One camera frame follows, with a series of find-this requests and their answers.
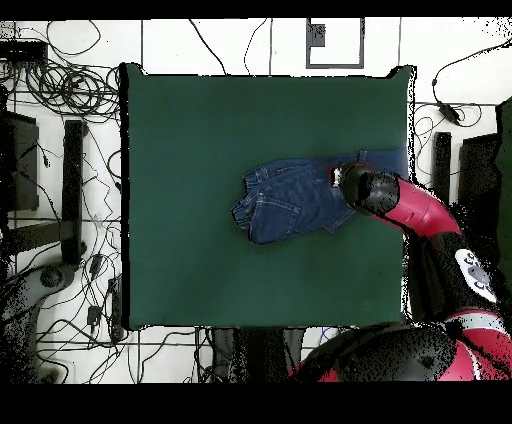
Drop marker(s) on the blue denim jeans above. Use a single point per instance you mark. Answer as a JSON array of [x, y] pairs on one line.
[[288, 200]]

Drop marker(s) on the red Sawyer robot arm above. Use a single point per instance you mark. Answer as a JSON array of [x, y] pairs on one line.
[[420, 208]]

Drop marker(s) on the black flat box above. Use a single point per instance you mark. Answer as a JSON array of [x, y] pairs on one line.
[[24, 51]]

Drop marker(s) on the black stand leg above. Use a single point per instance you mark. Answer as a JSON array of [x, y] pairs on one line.
[[442, 160], [72, 192]]

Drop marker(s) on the black power adapter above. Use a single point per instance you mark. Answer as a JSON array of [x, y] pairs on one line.
[[450, 113]]

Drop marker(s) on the black square case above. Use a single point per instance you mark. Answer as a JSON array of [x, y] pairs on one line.
[[24, 168], [480, 172]]

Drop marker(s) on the dark green table cloth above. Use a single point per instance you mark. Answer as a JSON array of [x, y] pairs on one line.
[[192, 120]]

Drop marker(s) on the slim black power strip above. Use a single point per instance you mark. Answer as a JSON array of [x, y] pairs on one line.
[[116, 308]]

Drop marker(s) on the small black plug adapter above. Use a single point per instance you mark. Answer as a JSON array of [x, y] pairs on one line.
[[94, 315]]

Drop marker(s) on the grey chair base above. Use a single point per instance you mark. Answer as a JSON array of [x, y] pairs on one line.
[[24, 292]]

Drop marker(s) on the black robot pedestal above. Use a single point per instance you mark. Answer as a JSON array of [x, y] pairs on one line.
[[260, 356]]

